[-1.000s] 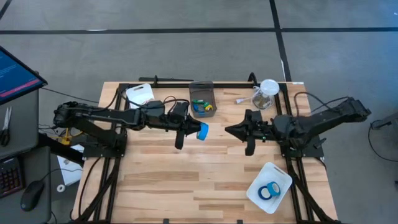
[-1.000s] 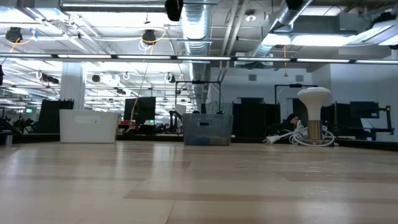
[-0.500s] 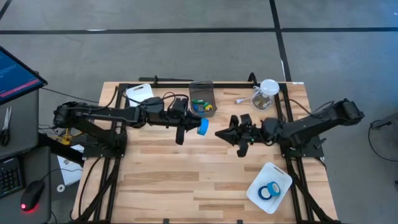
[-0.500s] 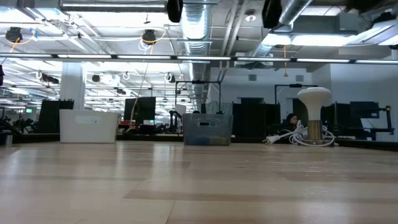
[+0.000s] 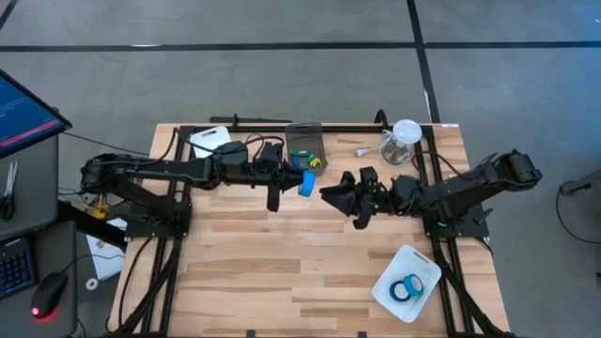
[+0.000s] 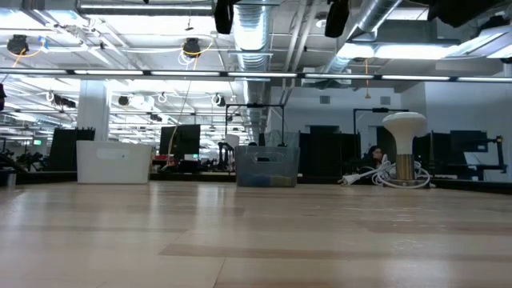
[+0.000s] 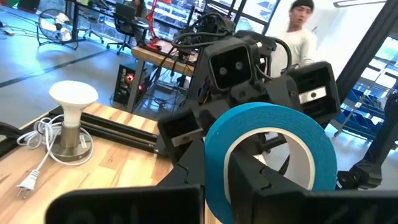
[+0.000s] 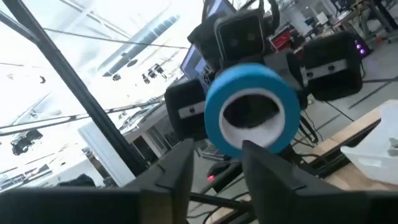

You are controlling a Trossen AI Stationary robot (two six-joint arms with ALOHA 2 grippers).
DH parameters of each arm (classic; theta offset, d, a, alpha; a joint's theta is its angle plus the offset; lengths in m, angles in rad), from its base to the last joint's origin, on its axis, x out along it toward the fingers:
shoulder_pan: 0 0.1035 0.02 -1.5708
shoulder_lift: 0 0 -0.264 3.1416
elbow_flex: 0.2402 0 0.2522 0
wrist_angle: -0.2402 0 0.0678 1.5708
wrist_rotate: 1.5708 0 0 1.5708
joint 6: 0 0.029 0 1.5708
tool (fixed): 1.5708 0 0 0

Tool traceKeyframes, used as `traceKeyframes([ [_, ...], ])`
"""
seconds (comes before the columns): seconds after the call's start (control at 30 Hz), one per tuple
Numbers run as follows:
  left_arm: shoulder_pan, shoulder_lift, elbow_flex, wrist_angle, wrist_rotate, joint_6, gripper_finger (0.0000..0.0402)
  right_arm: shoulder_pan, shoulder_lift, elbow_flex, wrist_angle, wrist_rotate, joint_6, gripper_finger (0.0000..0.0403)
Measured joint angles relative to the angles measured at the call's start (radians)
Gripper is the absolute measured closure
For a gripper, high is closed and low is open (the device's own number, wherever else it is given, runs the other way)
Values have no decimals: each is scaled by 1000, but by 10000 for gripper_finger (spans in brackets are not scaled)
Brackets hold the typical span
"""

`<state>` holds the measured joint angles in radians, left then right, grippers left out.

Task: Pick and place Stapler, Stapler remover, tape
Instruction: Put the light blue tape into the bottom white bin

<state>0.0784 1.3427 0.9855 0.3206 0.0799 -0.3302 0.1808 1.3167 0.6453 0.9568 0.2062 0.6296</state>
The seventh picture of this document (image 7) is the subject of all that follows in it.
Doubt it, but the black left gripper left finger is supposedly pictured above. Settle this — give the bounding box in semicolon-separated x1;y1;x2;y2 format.
157;136;206;187

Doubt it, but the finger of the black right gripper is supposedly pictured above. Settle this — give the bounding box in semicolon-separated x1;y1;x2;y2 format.
200;106;223;138
268;72;300;108

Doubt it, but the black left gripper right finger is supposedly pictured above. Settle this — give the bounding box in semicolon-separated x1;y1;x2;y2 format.
228;146;308;224

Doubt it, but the light blue tape roll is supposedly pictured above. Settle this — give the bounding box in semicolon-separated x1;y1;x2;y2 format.
203;101;339;224

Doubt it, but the shelf with blue bins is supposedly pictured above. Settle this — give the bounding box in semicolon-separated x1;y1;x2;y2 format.
331;46;398;141

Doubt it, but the wooden desk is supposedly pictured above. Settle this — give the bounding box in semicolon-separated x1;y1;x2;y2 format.
131;40;200;113

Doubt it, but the white LED light bar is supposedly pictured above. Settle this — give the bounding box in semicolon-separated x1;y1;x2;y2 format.
333;0;388;8

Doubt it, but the black PC tower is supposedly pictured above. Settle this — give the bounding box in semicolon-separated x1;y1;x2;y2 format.
112;63;147;108

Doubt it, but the black machine joint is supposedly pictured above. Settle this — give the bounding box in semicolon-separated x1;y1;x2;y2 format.
336;92;398;191

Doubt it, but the red desk lamp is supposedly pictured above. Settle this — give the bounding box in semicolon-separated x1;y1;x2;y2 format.
145;0;172;51

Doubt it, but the black office chair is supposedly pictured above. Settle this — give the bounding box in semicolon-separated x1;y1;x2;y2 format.
105;14;137;55

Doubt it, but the black laptop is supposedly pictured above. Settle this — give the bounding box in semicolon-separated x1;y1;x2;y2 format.
114;2;137;22

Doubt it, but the white bulb table lamp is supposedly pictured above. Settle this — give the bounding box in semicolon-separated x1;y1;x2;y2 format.
46;80;100;162

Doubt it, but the black floor fan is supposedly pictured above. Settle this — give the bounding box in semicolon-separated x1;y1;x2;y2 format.
36;8;79;50

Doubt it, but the black clamp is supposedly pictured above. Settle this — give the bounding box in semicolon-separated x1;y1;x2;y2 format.
0;121;24;158

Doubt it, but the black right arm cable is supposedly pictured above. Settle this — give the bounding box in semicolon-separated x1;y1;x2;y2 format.
256;35;294;82

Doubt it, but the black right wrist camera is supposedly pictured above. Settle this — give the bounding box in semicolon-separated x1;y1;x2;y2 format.
206;43;254;93

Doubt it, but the black slanted frame post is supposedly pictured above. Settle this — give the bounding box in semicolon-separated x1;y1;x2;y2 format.
335;0;398;94

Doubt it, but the black table frame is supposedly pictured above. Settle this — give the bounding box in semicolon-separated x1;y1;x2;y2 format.
49;105;170;156

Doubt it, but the white power cable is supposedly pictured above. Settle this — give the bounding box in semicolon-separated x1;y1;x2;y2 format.
15;114;94;200

